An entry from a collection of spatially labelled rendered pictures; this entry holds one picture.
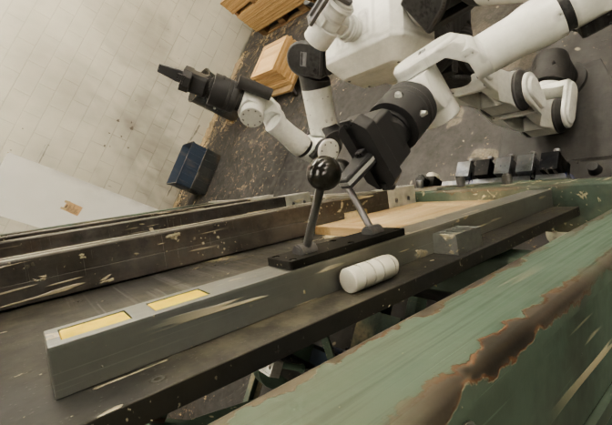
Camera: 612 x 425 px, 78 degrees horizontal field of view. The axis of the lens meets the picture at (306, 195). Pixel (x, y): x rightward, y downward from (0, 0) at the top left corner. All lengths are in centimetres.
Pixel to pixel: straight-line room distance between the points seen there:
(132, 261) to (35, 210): 384
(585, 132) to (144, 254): 173
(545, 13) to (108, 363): 66
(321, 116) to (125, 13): 540
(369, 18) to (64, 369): 86
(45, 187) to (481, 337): 442
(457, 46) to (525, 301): 46
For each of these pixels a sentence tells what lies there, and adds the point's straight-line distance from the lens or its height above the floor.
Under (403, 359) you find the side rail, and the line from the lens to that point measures 20.
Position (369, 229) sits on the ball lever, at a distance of 52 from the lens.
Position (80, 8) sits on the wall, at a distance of 629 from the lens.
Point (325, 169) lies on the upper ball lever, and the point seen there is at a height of 156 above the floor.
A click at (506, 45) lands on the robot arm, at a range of 66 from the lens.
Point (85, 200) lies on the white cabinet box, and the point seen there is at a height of 129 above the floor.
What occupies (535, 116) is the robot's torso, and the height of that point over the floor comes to 51.
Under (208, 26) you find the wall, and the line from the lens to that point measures 671.
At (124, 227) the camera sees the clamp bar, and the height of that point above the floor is 152.
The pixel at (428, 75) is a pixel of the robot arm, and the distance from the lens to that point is 66.
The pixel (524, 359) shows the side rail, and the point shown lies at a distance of 23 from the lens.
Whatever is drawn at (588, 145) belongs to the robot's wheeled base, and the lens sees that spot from 192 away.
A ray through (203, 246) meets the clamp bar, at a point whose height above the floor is 148.
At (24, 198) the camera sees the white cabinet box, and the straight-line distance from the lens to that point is 453.
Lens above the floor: 177
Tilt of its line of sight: 33 degrees down
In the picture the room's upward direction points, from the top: 62 degrees counter-clockwise
